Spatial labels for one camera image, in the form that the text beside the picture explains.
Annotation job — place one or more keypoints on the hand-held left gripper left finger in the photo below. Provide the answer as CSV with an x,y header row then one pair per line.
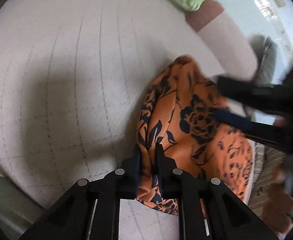
x,y
137,163

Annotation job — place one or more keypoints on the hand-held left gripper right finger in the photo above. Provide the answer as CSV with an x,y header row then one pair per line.
x,y
159,160

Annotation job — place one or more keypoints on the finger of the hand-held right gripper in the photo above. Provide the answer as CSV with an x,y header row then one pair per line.
x,y
236,121
236,86

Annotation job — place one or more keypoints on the orange floral shirt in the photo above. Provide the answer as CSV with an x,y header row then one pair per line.
x,y
184,155

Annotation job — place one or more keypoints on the light blue pillow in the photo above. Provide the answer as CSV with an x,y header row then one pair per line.
x,y
269,62

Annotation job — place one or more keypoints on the pink bolster cushion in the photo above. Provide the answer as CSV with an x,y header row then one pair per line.
x,y
224,42

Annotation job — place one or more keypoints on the striped floral cushion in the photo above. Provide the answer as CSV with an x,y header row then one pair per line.
x,y
264,180

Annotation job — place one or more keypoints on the person's left leg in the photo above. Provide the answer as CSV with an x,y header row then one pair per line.
x,y
6,200

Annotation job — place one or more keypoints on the beige wall switch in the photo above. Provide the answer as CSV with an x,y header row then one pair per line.
x,y
278,0

